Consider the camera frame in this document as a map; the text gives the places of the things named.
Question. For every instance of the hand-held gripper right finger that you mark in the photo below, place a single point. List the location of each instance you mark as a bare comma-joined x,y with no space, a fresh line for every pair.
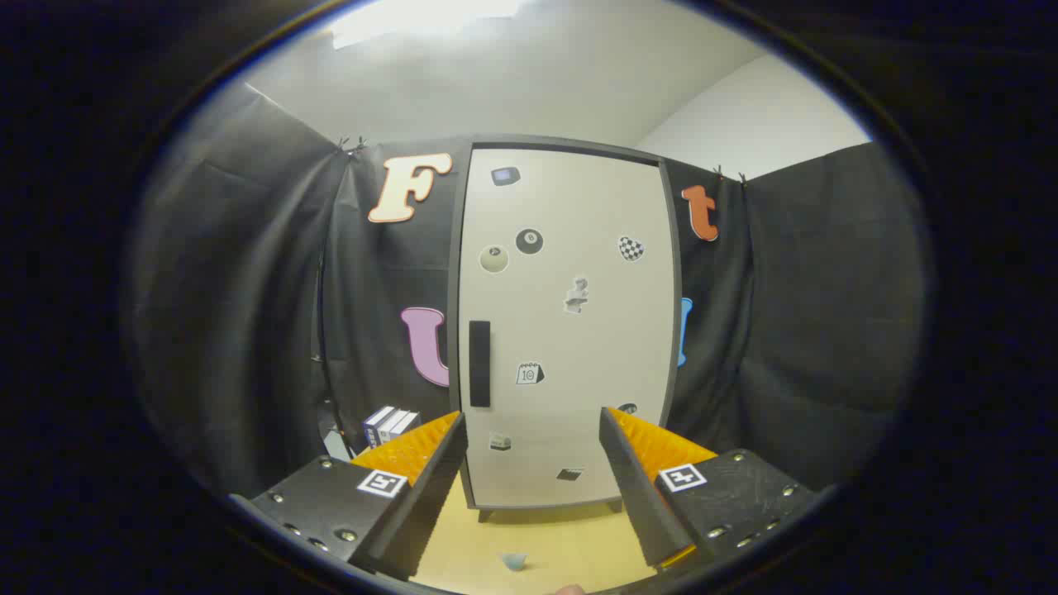
640,496

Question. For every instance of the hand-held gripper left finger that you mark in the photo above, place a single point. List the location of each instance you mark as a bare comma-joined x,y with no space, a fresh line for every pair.
430,504

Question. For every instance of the white blue cosmetic tube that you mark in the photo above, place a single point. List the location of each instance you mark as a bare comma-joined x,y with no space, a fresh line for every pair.
514,562

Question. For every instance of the white cabinet door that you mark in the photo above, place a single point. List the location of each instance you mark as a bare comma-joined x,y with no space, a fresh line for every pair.
579,372

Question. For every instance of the blue spine book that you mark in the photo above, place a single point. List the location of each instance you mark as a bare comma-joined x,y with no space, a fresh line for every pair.
374,426

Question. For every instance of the grey cabinet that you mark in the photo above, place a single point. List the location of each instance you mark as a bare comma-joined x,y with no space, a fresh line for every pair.
453,264

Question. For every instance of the black backdrop cloth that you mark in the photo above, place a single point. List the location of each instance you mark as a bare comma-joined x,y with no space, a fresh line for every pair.
248,289

